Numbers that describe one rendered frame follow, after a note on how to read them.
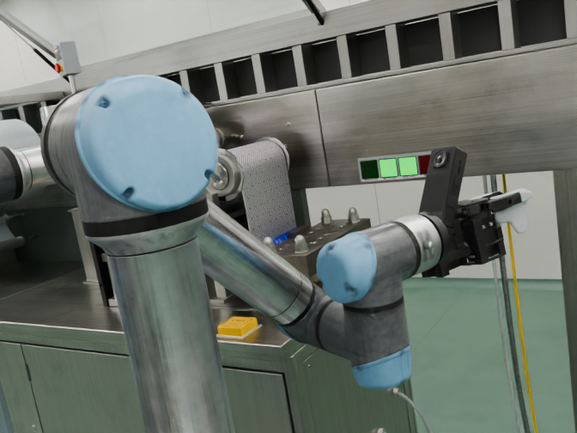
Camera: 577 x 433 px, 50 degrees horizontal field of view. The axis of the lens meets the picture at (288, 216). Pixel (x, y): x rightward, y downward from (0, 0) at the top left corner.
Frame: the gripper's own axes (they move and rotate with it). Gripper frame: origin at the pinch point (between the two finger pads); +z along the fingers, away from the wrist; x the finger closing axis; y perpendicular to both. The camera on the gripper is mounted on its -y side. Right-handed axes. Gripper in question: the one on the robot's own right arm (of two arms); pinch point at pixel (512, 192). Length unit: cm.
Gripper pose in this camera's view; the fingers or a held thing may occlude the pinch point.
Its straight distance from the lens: 97.7
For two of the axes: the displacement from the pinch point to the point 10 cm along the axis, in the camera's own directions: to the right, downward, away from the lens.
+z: 8.0, -2.3, 5.5
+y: 2.4, 9.7, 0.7
